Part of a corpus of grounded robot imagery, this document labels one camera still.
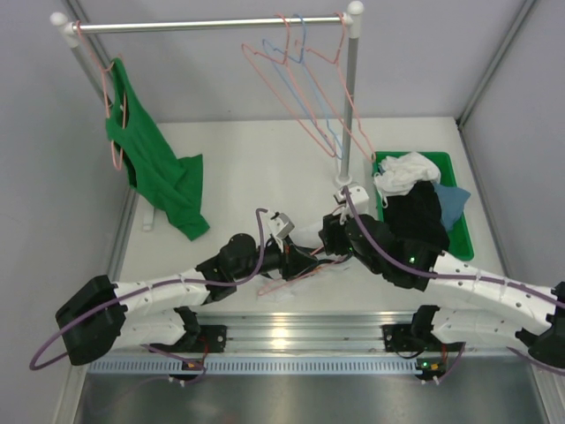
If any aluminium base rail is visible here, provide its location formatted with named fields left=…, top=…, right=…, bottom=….
left=101, top=311, right=500, bottom=354

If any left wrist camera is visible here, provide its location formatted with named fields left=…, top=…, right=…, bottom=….
left=267, top=212, right=295, bottom=240

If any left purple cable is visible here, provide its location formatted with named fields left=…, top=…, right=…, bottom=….
left=29, top=206, right=271, bottom=371

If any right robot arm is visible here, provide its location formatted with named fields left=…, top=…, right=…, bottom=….
left=319, top=214, right=564, bottom=369

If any purple cable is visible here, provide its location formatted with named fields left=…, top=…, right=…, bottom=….
left=29, top=206, right=271, bottom=371
left=342, top=187, right=565, bottom=310

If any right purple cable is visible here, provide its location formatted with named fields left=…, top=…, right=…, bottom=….
left=342, top=187, right=565, bottom=310

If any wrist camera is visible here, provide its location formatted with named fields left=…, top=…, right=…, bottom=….
left=332, top=184, right=370, bottom=219
left=267, top=212, right=295, bottom=240

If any blue garment in bin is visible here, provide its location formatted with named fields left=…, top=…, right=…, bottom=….
left=433, top=183, right=471, bottom=231

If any clothes rack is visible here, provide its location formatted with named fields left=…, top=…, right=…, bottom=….
left=49, top=12, right=341, bottom=170

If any green tank top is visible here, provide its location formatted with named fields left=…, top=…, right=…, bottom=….
left=105, top=57, right=209, bottom=240

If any white navy-trimmed tank top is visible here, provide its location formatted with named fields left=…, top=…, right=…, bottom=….
left=257, top=223, right=352, bottom=303

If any white garment in bin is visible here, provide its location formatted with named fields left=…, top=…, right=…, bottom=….
left=373, top=152, right=441, bottom=204

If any pink hanger with green top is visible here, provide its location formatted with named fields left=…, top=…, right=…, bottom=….
left=75, top=20, right=130, bottom=171

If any blue wire hanger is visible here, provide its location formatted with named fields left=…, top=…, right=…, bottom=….
left=261, top=14, right=341, bottom=155

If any green plastic bin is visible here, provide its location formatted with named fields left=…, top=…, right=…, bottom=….
left=373, top=150, right=475, bottom=261

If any black garment in bin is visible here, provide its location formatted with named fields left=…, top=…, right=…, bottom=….
left=382, top=181, right=450, bottom=251

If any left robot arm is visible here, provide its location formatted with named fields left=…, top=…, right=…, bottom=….
left=56, top=233, right=319, bottom=366

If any perforated cable duct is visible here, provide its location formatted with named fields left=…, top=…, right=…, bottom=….
left=87, top=356, right=445, bottom=375

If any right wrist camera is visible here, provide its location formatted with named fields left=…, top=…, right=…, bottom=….
left=332, top=184, right=370, bottom=219

